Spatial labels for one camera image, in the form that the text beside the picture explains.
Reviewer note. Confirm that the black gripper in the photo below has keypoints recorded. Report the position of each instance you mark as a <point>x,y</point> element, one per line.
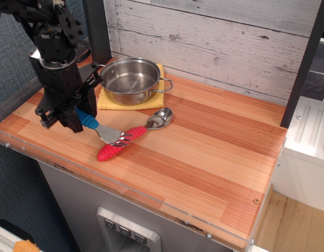
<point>66,87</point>

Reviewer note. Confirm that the blue handled fork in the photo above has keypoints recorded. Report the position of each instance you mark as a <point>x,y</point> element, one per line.
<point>107,134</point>

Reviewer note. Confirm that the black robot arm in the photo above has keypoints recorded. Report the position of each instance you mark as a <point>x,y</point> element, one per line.
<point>51,27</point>

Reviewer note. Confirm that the stainless steel pot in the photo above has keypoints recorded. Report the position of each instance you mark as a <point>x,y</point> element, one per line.
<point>132,81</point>

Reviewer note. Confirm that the yellow cloth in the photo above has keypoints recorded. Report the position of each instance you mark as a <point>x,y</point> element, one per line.
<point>156,102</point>

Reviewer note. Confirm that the grey cabinet with dispenser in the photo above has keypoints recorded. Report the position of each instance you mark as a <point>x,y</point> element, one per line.
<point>79,201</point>

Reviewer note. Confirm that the clear acrylic edge guard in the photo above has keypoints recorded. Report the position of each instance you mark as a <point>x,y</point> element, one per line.
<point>212,182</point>

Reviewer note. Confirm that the white toy sink unit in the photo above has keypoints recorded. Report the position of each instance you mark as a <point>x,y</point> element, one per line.
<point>300,169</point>

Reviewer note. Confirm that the red handled spoon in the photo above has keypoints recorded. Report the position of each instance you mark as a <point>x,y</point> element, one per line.
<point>158,120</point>

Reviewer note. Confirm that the left black post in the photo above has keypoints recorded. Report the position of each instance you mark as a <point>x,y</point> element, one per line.
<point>97,28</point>

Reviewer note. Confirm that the black post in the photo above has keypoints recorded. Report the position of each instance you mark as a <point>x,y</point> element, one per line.
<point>312,45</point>
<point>97,28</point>

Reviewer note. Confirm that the right black post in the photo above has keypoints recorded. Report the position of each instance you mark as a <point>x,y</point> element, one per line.
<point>312,45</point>

